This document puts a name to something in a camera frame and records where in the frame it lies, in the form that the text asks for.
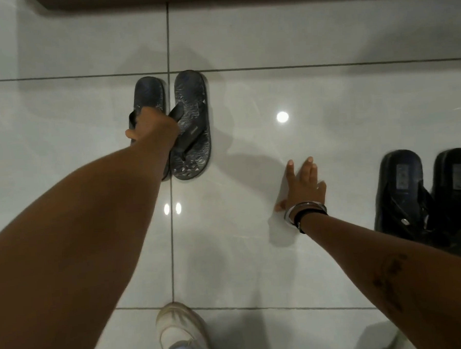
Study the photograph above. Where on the person's white shoe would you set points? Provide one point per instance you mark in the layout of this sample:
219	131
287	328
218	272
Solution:
180	321

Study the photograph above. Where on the person's right little finger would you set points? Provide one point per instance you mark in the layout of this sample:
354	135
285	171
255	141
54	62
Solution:
322	190

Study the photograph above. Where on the person's right forearm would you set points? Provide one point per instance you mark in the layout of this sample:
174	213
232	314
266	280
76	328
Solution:
398	279

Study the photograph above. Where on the person's right thumb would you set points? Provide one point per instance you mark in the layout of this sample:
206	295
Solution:
281	205

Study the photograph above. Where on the person's right hand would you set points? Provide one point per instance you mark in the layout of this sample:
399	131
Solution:
303	189

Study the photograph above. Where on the silver bangle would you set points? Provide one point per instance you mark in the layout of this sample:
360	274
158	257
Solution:
294	210

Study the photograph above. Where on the black leather sandal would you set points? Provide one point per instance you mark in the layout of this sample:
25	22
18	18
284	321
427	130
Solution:
457	203
399	194

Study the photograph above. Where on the person's left forearm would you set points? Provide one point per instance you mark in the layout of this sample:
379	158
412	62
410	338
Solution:
80	249

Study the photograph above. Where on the person's left fingers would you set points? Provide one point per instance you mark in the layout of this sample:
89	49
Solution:
130	134

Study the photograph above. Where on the dark grey patterned flip-flop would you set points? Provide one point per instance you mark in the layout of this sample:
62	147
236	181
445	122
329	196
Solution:
194	143
149	92

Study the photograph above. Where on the black wristband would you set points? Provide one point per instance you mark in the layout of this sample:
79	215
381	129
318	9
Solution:
309	213

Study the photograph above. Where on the person's right middle finger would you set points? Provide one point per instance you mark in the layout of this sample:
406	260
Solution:
305	168

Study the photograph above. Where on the person's left hand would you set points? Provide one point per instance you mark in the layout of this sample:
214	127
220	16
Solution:
154	126

